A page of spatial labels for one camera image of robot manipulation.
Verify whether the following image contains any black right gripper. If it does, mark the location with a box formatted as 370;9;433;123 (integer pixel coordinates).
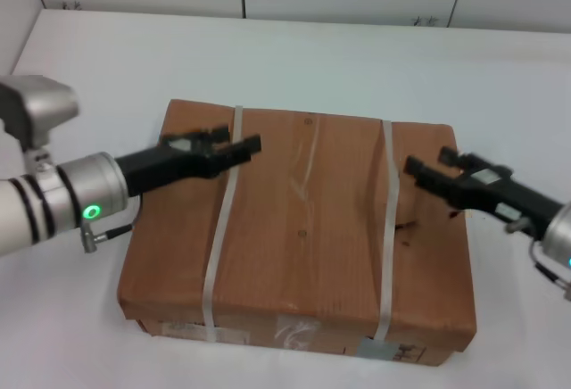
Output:
402;145;564;230

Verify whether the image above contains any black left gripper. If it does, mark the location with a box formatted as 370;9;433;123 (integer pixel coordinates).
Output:
114;126;262;196

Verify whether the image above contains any brown cardboard box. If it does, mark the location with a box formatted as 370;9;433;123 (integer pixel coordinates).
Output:
116;97;479;368

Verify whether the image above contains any grey box label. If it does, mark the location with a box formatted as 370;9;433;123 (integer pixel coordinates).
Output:
356;336;426;362

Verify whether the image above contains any white paper box label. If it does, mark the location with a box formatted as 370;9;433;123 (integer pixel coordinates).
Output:
161;321;211;339

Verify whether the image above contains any clear tape patch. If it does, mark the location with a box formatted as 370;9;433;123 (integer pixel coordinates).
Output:
276;315;323;351

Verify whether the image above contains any white plastic strapping band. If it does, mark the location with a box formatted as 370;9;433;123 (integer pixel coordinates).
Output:
371;118;401;342
198;103;244;342

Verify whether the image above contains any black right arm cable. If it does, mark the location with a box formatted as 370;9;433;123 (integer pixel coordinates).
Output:
505;219;571;303

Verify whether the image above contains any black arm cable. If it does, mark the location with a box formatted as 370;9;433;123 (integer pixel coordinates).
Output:
505;219;571;303
79;194;145;254

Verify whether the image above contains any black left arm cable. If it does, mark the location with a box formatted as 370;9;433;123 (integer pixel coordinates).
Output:
79;194;145;254

